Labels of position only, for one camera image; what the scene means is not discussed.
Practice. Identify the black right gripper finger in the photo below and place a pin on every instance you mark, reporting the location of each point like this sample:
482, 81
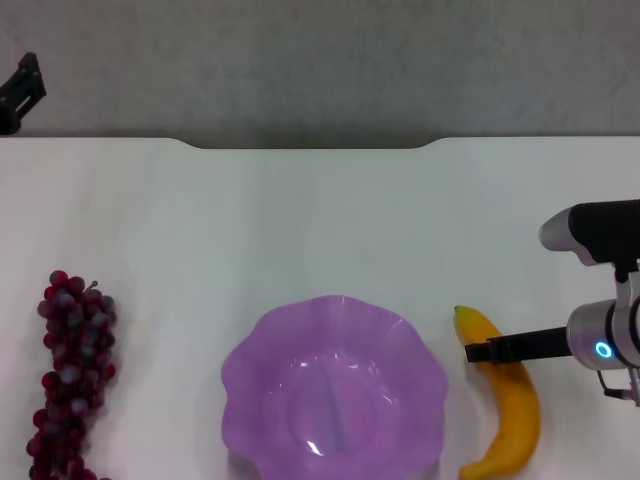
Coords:
525, 346

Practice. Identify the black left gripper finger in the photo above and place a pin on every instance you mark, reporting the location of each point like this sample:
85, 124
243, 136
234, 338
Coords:
25, 95

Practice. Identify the yellow banana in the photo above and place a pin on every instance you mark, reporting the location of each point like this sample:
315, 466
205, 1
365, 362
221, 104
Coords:
520, 415

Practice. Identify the dark red grape bunch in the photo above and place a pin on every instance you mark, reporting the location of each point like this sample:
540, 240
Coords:
75, 340

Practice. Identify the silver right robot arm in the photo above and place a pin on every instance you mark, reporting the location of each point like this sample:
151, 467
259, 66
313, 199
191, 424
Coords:
585, 330

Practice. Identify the purple translucent wavy bowl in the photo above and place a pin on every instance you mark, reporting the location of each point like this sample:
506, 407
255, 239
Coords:
310, 380

